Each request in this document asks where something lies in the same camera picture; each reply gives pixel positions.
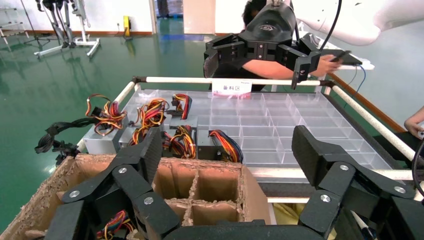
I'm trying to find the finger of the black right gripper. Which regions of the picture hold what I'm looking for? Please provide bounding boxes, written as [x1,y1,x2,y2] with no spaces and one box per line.
[202,33,249,79]
[277,32,322,91]

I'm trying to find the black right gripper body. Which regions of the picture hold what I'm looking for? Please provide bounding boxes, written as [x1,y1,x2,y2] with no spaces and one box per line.
[238,1,298,62]

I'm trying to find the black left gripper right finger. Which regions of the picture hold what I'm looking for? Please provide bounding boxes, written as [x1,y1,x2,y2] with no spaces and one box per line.
[291,125,417,239]

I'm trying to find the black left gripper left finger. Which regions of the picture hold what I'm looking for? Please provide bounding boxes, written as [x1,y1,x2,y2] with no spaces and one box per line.
[44,127,181,240]

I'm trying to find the red yellow black cable bundle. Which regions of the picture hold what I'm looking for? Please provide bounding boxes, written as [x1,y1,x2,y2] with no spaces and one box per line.
[96,210,135,240]

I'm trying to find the black tablet controller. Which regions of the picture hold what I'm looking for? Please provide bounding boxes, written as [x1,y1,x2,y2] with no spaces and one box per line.
[319,48,364,66]

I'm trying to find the bare person forearm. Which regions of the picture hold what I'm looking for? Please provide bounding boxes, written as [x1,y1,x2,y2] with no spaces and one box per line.
[241,58,316,80]

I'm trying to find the bare person hand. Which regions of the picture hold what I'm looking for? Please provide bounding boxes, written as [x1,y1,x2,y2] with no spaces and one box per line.
[404,106,424,140]
[318,53,343,78]

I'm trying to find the person in black shirt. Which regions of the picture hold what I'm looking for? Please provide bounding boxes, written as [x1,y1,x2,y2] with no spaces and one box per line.
[210,0,276,93]

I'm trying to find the white label card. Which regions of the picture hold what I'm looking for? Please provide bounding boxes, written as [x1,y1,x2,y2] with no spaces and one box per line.
[211,78,253,100]

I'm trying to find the blue floor mat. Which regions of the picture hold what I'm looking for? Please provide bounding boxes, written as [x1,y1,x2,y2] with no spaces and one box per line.
[161,33,205,42]

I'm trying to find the yellow cloth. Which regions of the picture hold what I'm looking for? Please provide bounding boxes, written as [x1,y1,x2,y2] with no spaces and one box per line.
[273,202,311,227]

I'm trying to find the clear plastic compartment tray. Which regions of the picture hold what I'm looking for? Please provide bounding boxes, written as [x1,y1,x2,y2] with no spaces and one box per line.
[124,89,393,168]

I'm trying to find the brown divided cardboard box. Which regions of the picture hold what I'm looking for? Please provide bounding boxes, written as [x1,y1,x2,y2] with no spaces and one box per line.
[0,153,271,240]

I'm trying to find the yellow floor device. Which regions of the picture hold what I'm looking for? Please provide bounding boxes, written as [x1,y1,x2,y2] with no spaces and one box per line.
[123,15,132,38]

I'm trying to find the white wheeled stand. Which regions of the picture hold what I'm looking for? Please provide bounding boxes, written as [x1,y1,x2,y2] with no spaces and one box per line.
[33,0,101,60]

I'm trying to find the black hanging robot legs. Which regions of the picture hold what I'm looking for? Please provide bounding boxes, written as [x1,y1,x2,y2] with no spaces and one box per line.
[35,0,78,49]

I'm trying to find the grey metal rack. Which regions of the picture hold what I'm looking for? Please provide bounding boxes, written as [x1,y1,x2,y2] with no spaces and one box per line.
[0,6,30,51]

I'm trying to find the power supply with coloured wires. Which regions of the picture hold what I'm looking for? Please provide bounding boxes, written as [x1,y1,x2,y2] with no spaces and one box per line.
[118,125,150,149]
[197,129,244,164]
[166,93,199,131]
[161,125,199,161]
[134,98,170,130]

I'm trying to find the silver power supply black cord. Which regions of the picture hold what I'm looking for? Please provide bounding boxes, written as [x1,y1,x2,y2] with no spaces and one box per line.
[34,93,128,167]

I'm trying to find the white tube cart frame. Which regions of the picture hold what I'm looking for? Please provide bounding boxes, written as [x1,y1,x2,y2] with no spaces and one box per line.
[76,76,424,206]

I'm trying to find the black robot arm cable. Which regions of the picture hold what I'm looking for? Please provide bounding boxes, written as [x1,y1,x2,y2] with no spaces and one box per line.
[319,0,343,52]

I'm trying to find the blue cable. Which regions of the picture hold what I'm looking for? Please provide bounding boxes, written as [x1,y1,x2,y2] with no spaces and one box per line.
[342,64,367,109]

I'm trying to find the black hanging cable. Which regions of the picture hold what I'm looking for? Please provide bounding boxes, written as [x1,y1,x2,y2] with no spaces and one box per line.
[411,139,424,198]

